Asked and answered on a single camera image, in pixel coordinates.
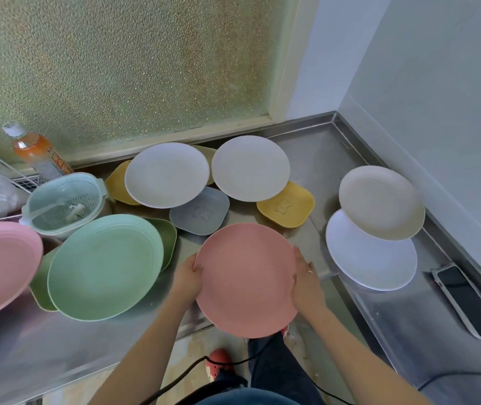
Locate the cream square dish back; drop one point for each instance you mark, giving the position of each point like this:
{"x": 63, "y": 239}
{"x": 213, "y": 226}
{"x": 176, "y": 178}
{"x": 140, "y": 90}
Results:
{"x": 210, "y": 156}

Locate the blue knit top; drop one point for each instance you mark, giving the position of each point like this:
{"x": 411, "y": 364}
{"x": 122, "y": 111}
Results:
{"x": 249, "y": 398}

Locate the red clog shoe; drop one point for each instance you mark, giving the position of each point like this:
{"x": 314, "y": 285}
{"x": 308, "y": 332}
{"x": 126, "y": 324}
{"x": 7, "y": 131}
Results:
{"x": 219, "y": 360}
{"x": 284, "y": 331}

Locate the green round plate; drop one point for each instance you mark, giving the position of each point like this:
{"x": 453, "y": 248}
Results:
{"x": 105, "y": 267}

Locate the beige round plate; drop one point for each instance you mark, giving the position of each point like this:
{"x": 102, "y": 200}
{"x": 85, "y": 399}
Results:
{"x": 379, "y": 202}

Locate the white small round plate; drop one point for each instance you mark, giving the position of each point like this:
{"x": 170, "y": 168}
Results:
{"x": 251, "y": 168}

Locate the frosted glass window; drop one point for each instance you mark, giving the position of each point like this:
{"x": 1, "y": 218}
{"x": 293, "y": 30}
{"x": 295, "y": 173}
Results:
{"x": 118, "y": 63}

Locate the person's left forearm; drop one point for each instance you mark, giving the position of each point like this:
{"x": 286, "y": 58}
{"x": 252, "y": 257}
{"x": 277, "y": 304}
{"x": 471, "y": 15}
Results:
{"x": 147, "y": 358}

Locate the green square dish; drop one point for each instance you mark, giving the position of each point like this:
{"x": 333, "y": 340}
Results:
{"x": 168, "y": 240}
{"x": 40, "y": 282}

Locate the person's right hand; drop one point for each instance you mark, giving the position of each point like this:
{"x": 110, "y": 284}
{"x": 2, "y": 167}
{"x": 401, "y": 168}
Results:
{"x": 308, "y": 291}

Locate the yellow square dish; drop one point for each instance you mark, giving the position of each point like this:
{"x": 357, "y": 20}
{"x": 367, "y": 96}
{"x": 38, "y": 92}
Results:
{"x": 116, "y": 185}
{"x": 284, "y": 206}

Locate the orange drink bottle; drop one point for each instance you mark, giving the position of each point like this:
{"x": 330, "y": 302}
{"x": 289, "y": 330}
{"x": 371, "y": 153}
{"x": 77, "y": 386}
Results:
{"x": 33, "y": 149}

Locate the pink round plate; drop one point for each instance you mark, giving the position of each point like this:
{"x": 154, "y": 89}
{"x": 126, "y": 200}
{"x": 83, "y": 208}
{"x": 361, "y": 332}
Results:
{"x": 247, "y": 280}
{"x": 0, "y": 269}

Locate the dark blue denim trousers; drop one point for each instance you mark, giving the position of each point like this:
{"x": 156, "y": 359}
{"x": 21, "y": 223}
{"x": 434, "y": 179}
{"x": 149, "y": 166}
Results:
{"x": 278, "y": 366}

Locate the white large round plate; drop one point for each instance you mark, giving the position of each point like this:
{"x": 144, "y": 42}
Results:
{"x": 371, "y": 263}

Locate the person's right forearm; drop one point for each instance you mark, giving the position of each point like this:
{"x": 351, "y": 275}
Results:
{"x": 358, "y": 362}

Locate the smartphone in white case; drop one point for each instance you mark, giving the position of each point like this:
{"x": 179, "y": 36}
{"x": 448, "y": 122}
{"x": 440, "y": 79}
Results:
{"x": 466, "y": 301}

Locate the small white plastic piece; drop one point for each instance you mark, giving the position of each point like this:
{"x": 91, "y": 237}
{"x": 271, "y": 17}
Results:
{"x": 76, "y": 209}

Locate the pale lavender small round plate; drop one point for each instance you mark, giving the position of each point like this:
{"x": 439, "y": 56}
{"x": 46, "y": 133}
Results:
{"x": 166, "y": 174}

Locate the mint green strainer bowl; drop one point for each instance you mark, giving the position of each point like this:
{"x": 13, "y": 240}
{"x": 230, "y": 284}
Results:
{"x": 55, "y": 198}

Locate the grey square dish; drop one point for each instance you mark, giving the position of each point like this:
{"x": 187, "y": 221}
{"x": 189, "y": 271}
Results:
{"x": 198, "y": 212}

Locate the person's left hand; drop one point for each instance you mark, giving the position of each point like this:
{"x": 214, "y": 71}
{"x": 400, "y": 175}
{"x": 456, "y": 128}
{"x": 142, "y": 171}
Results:
{"x": 187, "y": 282}

